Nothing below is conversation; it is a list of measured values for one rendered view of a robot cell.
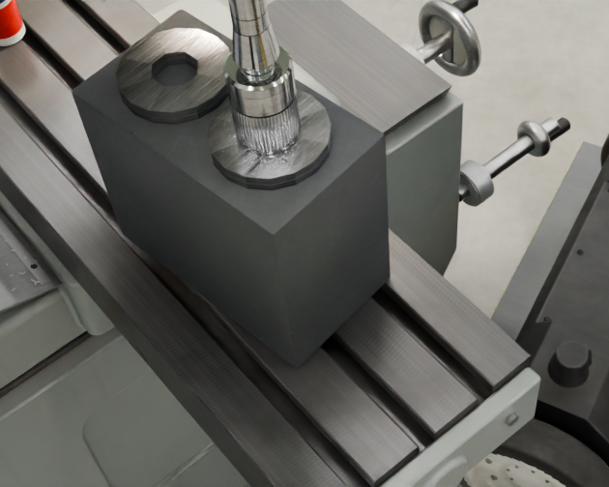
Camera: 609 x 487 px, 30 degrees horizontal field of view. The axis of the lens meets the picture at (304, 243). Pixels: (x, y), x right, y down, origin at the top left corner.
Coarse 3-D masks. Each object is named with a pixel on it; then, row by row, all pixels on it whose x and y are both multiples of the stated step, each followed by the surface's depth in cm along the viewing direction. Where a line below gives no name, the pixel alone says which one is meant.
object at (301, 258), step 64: (128, 64) 85; (192, 64) 86; (128, 128) 83; (192, 128) 83; (320, 128) 80; (128, 192) 92; (192, 192) 82; (256, 192) 79; (320, 192) 78; (384, 192) 86; (192, 256) 91; (256, 256) 81; (320, 256) 83; (384, 256) 92; (256, 320) 90; (320, 320) 89
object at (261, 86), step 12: (228, 60) 75; (276, 60) 75; (288, 60) 75; (228, 72) 75; (240, 72) 75; (276, 72) 74; (288, 72) 74; (228, 84) 75; (240, 84) 74; (252, 84) 74; (264, 84) 74; (276, 84) 74; (288, 84) 75; (240, 96) 75; (252, 96) 74; (264, 96) 74
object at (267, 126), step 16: (288, 96) 76; (240, 112) 76; (256, 112) 75; (272, 112) 76; (288, 112) 77; (240, 128) 78; (256, 128) 77; (272, 128) 77; (288, 128) 78; (256, 144) 78; (272, 144) 78; (288, 144) 79
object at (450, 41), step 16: (432, 0) 153; (464, 0) 151; (432, 16) 155; (448, 16) 150; (464, 16) 150; (432, 32) 157; (448, 32) 153; (464, 32) 149; (432, 48) 153; (448, 48) 154; (464, 48) 153; (480, 48) 151; (448, 64) 158; (464, 64) 154
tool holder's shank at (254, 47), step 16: (240, 0) 69; (256, 0) 69; (240, 16) 70; (256, 16) 70; (240, 32) 71; (256, 32) 71; (272, 32) 72; (240, 48) 72; (256, 48) 72; (272, 48) 73; (240, 64) 73; (256, 64) 73; (272, 64) 74
